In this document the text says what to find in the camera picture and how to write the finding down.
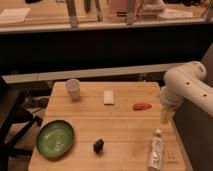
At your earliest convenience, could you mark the white eraser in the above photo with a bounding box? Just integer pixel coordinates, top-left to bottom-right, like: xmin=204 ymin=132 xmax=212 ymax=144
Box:
xmin=103 ymin=90 xmax=114 ymax=105

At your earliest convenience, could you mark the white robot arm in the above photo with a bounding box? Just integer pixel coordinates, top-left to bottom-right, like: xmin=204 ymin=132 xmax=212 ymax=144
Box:
xmin=159 ymin=61 xmax=213 ymax=124

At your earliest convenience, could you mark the orange red object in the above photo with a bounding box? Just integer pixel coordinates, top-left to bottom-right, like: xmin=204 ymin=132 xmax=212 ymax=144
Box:
xmin=133 ymin=103 xmax=152 ymax=111

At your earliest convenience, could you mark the clear plastic bottle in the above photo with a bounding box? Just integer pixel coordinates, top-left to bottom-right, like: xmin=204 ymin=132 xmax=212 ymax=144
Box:
xmin=148 ymin=129 xmax=163 ymax=171

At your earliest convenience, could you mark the dark small object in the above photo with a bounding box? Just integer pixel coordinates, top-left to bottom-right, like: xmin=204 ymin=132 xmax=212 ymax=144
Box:
xmin=93 ymin=139 xmax=104 ymax=154

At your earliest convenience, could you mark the white paper cup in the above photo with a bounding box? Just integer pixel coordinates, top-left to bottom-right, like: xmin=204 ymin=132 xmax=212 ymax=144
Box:
xmin=65 ymin=79 xmax=80 ymax=101

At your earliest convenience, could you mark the green plate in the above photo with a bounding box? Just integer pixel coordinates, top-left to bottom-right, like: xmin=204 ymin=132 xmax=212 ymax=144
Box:
xmin=36 ymin=120 xmax=74 ymax=159

